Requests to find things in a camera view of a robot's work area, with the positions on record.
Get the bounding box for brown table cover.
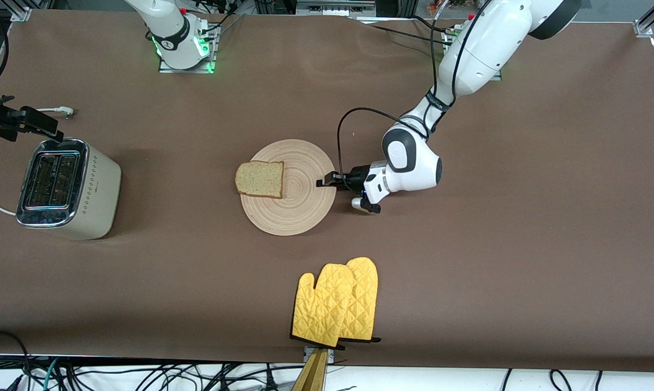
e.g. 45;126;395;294
0;8;654;375

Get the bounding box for black base power cable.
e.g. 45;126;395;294
354;16;452;48

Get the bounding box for black floor cable tangle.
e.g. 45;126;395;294
0;329;306;391

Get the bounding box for black cable bundle at base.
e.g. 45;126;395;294
177;0;240;33

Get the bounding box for round wooden plate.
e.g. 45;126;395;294
240;140;337;236

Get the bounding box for teal cable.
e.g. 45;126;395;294
43;357;61;391

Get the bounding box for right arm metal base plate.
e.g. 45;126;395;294
158;24;217;74

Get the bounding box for small metal bracket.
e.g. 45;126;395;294
303;345;335;363

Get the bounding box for white toaster power cord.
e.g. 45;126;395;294
0;106;79;216

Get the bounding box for aluminium frame profile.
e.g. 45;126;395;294
9;0;53;22

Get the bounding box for orange objects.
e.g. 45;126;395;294
427;0;471;15

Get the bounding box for aluminium corner profile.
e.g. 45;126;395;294
633;0;654;37

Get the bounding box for brown bread slice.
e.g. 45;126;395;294
235;161;285;200

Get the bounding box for grey metal box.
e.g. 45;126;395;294
296;0;376;16

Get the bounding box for beige chrome toaster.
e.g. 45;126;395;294
16;138;122;241

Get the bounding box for yellow quilted oven mitt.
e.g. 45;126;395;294
338;257;382;344
291;263;355;348

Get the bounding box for wooden stick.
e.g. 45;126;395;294
291;349;328;391

